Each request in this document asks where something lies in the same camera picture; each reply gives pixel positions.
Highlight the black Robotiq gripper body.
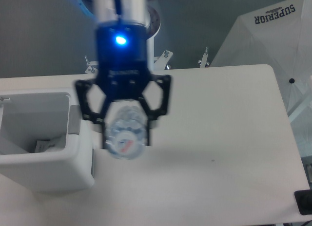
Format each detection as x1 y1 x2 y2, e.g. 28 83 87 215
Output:
96 21 151 100

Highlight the crushed clear plastic bottle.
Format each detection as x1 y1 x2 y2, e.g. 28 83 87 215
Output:
106 106 147 160

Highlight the white plastic wrapper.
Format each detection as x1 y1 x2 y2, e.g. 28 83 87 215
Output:
43 135 66 152

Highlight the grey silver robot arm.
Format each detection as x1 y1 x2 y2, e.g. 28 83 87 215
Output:
75 0 172 146

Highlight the white trash can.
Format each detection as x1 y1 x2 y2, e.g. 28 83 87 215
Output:
0 88 94 192

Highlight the left metal table clamp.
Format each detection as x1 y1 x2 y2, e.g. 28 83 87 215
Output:
85 56 98 74

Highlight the metal table clamp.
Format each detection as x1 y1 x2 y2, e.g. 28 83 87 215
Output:
154 50 174 71
198 47 210 68
85 56 98 74

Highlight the middle metal table clamp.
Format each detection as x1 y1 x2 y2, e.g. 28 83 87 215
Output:
154 50 174 71

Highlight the paper sheet inside bin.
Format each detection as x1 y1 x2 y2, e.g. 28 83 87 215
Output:
34 140 50 153

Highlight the right metal table clamp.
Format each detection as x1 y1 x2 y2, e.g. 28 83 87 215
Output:
198 47 210 68

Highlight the white Superior umbrella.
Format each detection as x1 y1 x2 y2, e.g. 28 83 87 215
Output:
212 0 312 180

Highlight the black device at table edge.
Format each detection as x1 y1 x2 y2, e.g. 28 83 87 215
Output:
294 189 312 215

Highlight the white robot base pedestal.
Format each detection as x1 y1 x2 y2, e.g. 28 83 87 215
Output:
146 5 161 71

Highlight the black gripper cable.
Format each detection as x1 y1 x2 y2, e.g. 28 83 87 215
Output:
114 0 124 24

